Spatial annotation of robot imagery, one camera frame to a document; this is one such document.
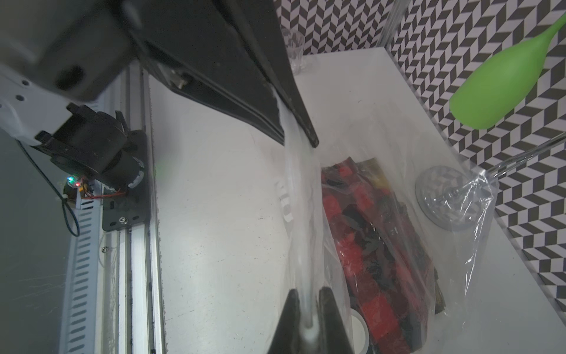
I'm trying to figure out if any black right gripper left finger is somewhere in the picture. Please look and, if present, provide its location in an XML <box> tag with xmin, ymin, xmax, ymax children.
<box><xmin>267</xmin><ymin>289</ymin><xmax>302</xmax><ymax>354</ymax></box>

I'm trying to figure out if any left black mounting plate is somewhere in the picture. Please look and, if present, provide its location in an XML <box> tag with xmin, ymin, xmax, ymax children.
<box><xmin>102</xmin><ymin>130</ymin><xmax>150</xmax><ymax>232</ymax></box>

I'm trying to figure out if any yellow plaid shirt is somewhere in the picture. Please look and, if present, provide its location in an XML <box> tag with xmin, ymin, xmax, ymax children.
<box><xmin>355</xmin><ymin>159</ymin><xmax>445</xmax><ymax>315</ymax></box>

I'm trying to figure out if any metal glass holder stand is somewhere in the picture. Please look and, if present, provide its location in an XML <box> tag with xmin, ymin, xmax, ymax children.
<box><xmin>415</xmin><ymin>132</ymin><xmax>565</xmax><ymax>232</ymax></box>

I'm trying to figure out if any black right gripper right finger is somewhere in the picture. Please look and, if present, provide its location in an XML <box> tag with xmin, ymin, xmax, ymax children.
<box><xmin>317</xmin><ymin>287</ymin><xmax>353</xmax><ymax>354</ymax></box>

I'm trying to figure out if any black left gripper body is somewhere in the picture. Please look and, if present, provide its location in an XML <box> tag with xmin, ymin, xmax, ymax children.
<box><xmin>1</xmin><ymin>1</ymin><xmax>228</xmax><ymax>102</ymax></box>

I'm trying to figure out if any clear plastic cup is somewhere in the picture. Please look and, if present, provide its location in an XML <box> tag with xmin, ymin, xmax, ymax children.
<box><xmin>282</xmin><ymin>29</ymin><xmax>305</xmax><ymax>75</ymax></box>

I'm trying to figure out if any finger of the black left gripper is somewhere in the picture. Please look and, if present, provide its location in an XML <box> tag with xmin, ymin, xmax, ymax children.
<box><xmin>214</xmin><ymin>1</ymin><xmax>319</xmax><ymax>148</ymax></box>
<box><xmin>123</xmin><ymin>0</ymin><xmax>286</xmax><ymax>146</ymax></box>

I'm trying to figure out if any clear plastic vacuum bag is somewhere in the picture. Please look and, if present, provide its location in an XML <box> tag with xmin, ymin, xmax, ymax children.
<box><xmin>247</xmin><ymin>48</ymin><xmax>501</xmax><ymax>354</ymax></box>

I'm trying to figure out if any green plastic wine glass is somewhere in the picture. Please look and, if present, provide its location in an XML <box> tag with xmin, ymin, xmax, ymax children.
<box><xmin>450</xmin><ymin>16</ymin><xmax>565</xmax><ymax>130</ymax></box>

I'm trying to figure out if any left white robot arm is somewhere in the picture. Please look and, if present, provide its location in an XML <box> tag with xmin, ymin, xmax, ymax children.
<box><xmin>1</xmin><ymin>1</ymin><xmax>319</xmax><ymax>190</ymax></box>

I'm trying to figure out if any red plaid shirt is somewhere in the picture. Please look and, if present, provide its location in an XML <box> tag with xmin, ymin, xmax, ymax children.
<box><xmin>321</xmin><ymin>158</ymin><xmax>434</xmax><ymax>353</ymax></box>

